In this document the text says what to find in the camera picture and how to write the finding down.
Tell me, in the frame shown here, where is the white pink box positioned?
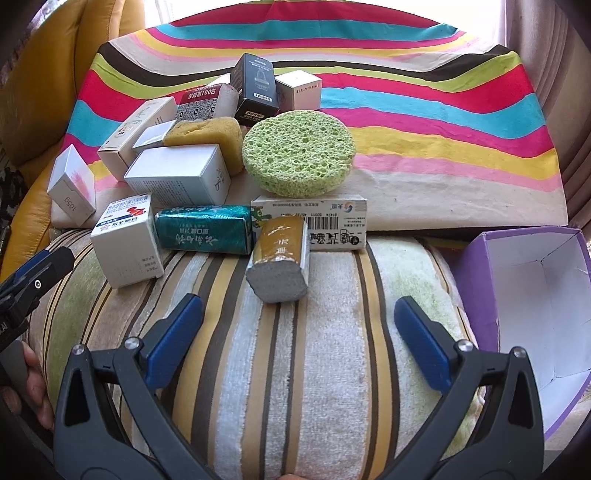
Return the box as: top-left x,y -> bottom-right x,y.
47,145 -> 96,227

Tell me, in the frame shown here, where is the cream tall box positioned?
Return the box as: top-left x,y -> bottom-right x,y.
98,96 -> 177,181

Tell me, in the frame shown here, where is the small silver box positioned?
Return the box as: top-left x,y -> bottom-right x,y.
132,120 -> 177,155

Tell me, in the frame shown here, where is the large silver white box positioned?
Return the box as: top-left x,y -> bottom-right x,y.
124,144 -> 231,207

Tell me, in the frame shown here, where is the green tissue pack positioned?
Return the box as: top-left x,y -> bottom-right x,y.
154,205 -> 253,255

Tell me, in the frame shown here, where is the yellow sponge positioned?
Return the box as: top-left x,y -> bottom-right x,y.
162,117 -> 243,176

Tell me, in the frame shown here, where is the gold grey tissue pack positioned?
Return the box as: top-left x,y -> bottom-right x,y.
245,215 -> 310,304

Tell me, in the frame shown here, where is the red QR tissue pack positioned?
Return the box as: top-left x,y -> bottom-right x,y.
176,84 -> 238,121

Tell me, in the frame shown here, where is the white barcode medicine box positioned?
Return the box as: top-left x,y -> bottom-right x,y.
250,195 -> 368,251

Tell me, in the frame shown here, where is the small white box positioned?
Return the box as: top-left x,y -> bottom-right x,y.
207,73 -> 230,87

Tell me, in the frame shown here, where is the round green sponge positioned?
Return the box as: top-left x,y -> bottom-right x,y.
242,110 -> 356,198

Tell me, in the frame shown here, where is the black product box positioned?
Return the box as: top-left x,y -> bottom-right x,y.
229,53 -> 280,126

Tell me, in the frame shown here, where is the white cube box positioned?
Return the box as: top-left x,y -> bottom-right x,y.
276,70 -> 322,112

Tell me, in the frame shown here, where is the person's left hand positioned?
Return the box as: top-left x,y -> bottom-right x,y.
1,340 -> 54,432

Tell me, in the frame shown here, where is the purple white cardboard box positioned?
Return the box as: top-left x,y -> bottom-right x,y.
452,226 -> 591,436

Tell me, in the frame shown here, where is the yellow leather armchair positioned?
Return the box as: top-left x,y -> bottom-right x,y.
1,1 -> 145,278

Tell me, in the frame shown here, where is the rainbow striped cushion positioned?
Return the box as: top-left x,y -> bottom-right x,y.
63,1 -> 568,231

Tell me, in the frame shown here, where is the beige drape curtain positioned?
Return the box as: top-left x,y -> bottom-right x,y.
505,1 -> 590,237

